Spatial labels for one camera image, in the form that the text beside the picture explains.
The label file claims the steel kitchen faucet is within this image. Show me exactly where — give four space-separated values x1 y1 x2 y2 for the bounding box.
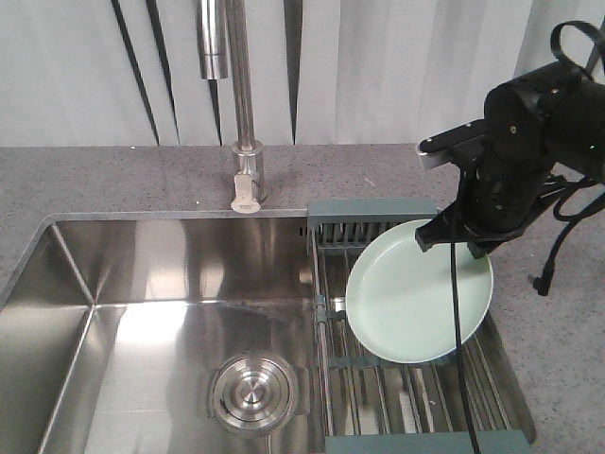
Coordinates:
196 1 267 215

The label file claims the stainless steel sink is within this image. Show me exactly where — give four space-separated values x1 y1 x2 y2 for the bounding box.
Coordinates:
1 210 328 453

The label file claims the pale green round plate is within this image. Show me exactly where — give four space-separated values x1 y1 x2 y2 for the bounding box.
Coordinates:
345 219 494 364

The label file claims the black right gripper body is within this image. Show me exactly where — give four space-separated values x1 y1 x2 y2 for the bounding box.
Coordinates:
440 141 553 244

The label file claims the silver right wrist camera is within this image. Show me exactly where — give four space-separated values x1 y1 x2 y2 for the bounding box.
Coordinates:
417 144 451 170

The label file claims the round steel sink drain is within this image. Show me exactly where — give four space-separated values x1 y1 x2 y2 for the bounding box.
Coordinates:
206 352 300 436

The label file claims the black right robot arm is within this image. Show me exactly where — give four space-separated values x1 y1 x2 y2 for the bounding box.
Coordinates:
416 62 604 256

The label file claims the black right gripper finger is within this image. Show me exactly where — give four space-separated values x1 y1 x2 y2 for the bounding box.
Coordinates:
415 212 468 252
467 242 494 259

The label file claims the black camera cable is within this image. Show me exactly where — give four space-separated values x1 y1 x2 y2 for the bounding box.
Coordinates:
448 21 605 454

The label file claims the steel roll-up drying rack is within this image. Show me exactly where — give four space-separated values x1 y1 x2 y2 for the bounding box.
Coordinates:
305 198 536 453

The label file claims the white pleated curtain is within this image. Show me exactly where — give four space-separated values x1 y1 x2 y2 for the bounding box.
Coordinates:
1 1 604 147

